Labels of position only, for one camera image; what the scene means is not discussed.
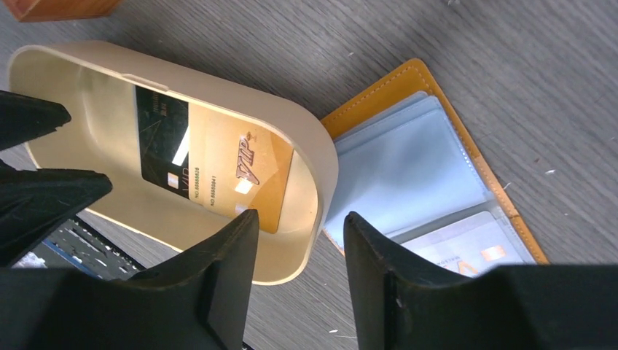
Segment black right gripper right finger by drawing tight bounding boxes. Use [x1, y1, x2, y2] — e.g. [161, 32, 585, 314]
[343, 211, 466, 349]

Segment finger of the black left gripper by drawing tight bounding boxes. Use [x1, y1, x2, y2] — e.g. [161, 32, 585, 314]
[1, 163, 112, 267]
[1, 90, 71, 150]

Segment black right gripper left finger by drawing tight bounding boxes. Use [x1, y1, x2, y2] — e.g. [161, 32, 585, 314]
[129, 209, 259, 349]

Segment silver VIP credit card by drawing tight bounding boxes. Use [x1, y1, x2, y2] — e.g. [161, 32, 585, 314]
[402, 211, 535, 277]

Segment gold VIP credit card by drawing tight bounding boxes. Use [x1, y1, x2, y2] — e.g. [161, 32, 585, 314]
[188, 104, 294, 233]

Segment orange leather card holder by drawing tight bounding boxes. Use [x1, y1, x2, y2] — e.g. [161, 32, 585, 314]
[322, 58, 547, 264]

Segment cream oval plastic tray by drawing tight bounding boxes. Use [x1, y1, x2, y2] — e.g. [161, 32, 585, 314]
[7, 41, 338, 285]

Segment black VIP credit card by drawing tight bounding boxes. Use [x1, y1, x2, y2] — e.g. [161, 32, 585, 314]
[135, 86, 189, 198]

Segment orange wooden compartment tray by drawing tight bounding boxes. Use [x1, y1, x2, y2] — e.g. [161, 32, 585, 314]
[2, 0, 122, 23]

